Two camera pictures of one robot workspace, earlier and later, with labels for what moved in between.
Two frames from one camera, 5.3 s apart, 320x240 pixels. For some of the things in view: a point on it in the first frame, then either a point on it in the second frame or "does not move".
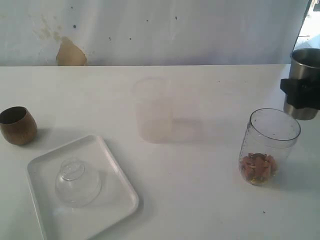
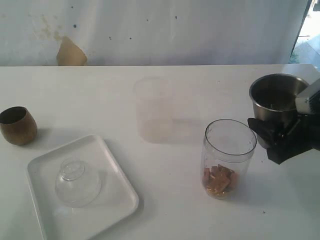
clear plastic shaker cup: (269, 140) → (227, 159)
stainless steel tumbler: (304, 63) → (273, 97)
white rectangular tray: (118, 198) does not move
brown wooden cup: (18, 126) does not move
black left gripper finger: (302, 93) → (302, 134)
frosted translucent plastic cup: (154, 97) does not move
